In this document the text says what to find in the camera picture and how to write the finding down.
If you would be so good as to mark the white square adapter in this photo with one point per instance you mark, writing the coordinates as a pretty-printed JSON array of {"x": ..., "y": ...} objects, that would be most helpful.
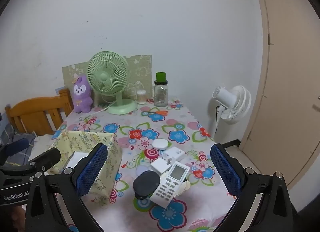
[{"x": 158, "y": 165}]

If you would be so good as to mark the floral tablecloth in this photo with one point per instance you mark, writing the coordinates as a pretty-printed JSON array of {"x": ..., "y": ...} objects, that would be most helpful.
[{"x": 175, "y": 127}]

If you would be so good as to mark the yellow fabric storage box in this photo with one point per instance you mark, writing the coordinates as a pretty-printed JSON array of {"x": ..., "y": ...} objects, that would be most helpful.
[{"x": 112, "y": 157}]

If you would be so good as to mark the cream round compact mirror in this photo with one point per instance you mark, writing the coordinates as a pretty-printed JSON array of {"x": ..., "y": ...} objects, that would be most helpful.
[{"x": 185, "y": 187}]

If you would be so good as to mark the glass jar with green lid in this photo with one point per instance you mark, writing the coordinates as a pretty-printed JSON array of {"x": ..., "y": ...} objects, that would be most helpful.
[{"x": 161, "y": 97}]

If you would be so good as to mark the blue plaid quilt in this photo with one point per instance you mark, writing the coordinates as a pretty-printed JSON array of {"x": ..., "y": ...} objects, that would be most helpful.
[{"x": 31, "y": 147}]

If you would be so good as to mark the cotton swab container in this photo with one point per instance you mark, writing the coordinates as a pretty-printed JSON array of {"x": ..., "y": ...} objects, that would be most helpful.
[{"x": 141, "y": 97}]

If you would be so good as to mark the white cube charger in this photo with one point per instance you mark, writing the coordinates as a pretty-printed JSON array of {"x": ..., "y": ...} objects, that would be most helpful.
[{"x": 176, "y": 153}]

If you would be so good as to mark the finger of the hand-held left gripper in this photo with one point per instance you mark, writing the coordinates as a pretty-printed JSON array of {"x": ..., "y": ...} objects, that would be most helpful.
[
  {"x": 50, "y": 157},
  {"x": 15, "y": 147}
]

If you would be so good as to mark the white earbuds case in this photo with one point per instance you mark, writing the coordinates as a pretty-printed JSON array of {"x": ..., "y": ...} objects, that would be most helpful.
[{"x": 158, "y": 144}]

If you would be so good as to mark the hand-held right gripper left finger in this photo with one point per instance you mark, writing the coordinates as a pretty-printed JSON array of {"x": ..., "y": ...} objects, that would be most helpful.
[{"x": 92, "y": 169}]

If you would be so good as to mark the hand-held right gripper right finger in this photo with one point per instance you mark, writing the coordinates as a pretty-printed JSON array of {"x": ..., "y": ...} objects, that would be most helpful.
[{"x": 225, "y": 169}]

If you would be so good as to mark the light blue wall sticker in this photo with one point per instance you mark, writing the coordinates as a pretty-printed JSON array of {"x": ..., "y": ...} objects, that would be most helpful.
[{"x": 59, "y": 89}]

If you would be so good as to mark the white pillow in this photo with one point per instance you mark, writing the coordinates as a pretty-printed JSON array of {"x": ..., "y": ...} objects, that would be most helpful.
[{"x": 43, "y": 143}]

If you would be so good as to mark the purple plush toy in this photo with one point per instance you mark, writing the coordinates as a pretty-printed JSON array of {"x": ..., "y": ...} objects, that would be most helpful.
[{"x": 81, "y": 97}]

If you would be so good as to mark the black round holder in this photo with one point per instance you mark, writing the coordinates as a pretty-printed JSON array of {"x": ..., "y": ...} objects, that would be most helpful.
[{"x": 146, "y": 182}]

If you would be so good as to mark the green desk fan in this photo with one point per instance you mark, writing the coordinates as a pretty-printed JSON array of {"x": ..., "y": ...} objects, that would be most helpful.
[{"x": 107, "y": 77}]

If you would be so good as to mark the white standing fan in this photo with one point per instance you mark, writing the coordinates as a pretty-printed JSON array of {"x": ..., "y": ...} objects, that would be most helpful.
[{"x": 237, "y": 104}]

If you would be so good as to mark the white remote control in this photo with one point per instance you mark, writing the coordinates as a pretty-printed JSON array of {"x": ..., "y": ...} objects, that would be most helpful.
[{"x": 165, "y": 187}]

